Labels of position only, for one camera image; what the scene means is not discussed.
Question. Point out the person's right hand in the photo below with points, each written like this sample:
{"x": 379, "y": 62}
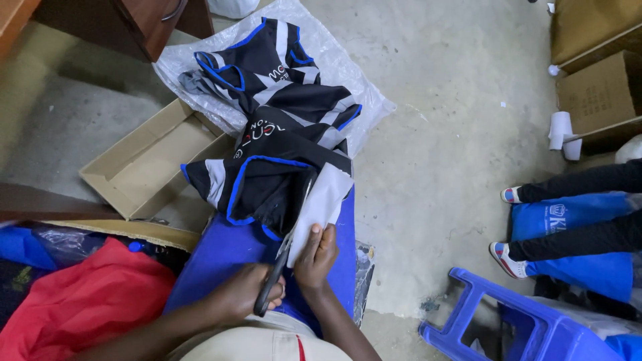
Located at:
{"x": 315, "y": 263}

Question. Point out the person's left hand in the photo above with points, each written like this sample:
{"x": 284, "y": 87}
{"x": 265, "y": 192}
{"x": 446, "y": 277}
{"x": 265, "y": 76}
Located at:
{"x": 240, "y": 293}

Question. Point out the person's left fingers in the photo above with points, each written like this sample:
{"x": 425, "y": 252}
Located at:
{"x": 277, "y": 293}

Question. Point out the white fabric piece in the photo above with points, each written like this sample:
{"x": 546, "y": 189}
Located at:
{"x": 321, "y": 205}

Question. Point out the person's beige clothing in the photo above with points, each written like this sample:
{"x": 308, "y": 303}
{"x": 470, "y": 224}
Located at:
{"x": 251, "y": 343}

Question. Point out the blue cloth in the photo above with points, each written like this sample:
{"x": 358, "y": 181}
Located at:
{"x": 225, "y": 250}

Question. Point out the printed plastic packet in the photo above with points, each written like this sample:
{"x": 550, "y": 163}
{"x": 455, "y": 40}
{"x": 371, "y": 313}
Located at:
{"x": 363, "y": 278}

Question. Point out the pile of black striped jerseys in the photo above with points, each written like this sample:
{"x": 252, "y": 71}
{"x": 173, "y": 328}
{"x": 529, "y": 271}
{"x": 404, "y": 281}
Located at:
{"x": 273, "y": 135}

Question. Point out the cardboard flap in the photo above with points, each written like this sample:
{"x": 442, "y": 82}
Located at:
{"x": 130, "y": 231}

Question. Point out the open flat cardboard box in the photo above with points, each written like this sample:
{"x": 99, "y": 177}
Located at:
{"x": 145, "y": 163}

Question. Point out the red cloth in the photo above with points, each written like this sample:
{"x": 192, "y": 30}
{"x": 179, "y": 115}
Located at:
{"x": 85, "y": 306}

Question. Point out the crumpled clear plastic wrap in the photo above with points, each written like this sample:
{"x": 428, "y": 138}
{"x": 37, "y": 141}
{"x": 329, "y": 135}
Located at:
{"x": 62, "y": 243}

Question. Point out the clear plastic sheet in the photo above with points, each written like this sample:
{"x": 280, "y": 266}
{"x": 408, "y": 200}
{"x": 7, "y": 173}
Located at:
{"x": 331, "y": 50}

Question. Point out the blue plastic stool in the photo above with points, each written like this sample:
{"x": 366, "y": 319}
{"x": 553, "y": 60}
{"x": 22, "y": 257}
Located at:
{"x": 531, "y": 326}

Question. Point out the blue fabric bundle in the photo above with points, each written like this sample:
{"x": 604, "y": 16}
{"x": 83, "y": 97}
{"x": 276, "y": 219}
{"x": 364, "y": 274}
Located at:
{"x": 20, "y": 248}

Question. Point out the white plastic bag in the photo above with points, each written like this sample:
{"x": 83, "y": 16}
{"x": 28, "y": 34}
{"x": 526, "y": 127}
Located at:
{"x": 231, "y": 6}

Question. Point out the dark wooden cabinet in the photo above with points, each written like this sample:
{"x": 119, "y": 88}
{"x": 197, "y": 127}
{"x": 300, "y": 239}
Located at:
{"x": 130, "y": 22}

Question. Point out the blue printed bag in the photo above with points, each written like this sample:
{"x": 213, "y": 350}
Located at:
{"x": 577, "y": 213}

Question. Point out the white paper roll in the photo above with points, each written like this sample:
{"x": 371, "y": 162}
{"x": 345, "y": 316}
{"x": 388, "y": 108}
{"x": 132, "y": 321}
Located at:
{"x": 573, "y": 149}
{"x": 559, "y": 129}

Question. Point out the small white cap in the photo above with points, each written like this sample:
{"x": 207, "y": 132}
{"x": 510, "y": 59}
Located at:
{"x": 553, "y": 70}

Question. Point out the brown cardboard carton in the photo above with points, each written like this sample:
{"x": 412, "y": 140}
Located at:
{"x": 594, "y": 93}

